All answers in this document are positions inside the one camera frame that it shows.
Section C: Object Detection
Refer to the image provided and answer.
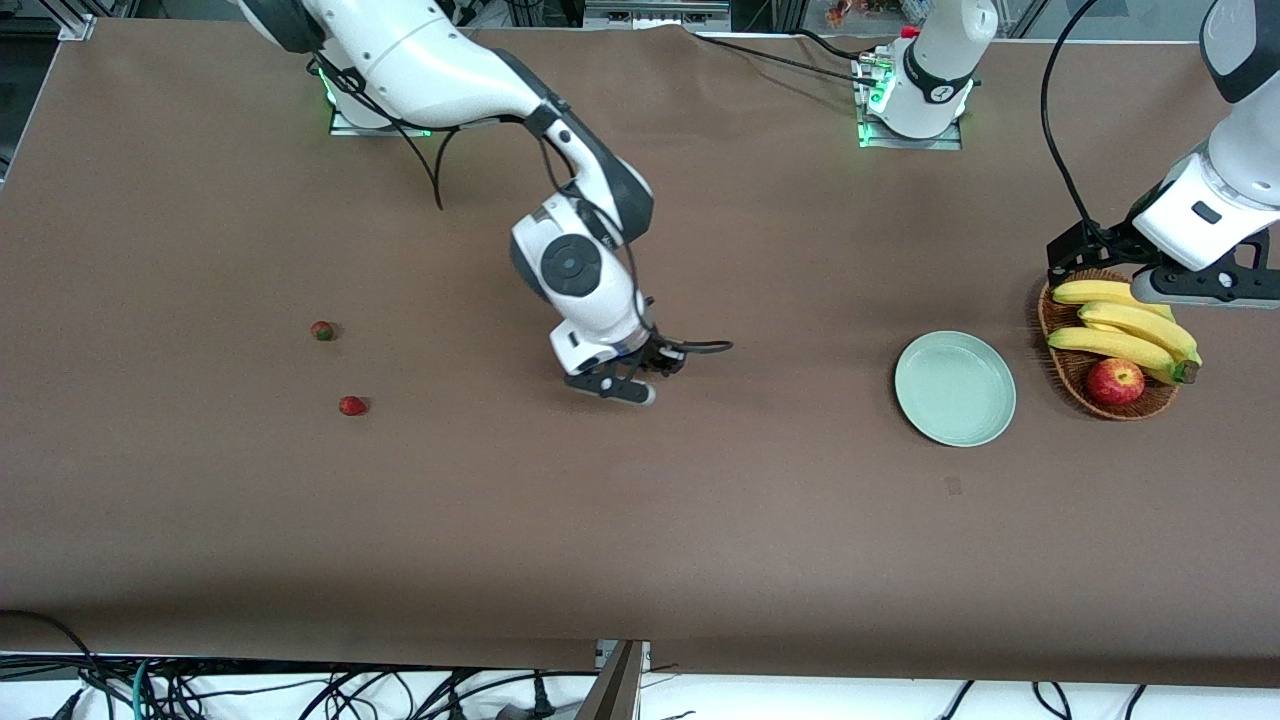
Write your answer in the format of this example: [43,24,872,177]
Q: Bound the black cable on table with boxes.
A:
[690,30,886,89]

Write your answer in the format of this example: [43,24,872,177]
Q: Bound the brown table cover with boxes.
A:
[0,18,1280,691]

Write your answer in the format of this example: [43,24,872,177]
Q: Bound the colourful small objects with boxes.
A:
[825,0,901,29]

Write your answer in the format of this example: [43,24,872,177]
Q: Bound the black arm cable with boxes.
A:
[1040,0,1106,236]
[305,50,736,357]

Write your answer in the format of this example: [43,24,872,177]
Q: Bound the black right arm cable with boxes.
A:
[305,50,736,357]

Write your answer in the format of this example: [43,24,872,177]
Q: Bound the grey equipment box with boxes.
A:
[583,0,733,31]

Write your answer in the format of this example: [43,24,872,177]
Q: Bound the pale green round plate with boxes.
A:
[894,330,1018,448]

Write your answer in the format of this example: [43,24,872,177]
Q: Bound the yellow banana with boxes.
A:
[1078,302,1203,366]
[1047,327,1201,387]
[1052,280,1176,321]

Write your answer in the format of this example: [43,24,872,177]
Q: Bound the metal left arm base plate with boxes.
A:
[855,55,966,151]

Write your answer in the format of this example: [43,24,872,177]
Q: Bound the brown wicker basket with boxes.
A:
[1037,268,1181,421]

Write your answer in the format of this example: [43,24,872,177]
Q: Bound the brown grey table post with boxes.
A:
[575,640,651,720]

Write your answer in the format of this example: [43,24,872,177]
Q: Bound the red apple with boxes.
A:
[1087,358,1146,407]

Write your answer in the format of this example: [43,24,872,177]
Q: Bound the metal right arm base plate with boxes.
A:
[328,95,433,138]

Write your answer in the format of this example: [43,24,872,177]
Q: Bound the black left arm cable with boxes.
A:
[1040,0,1106,236]

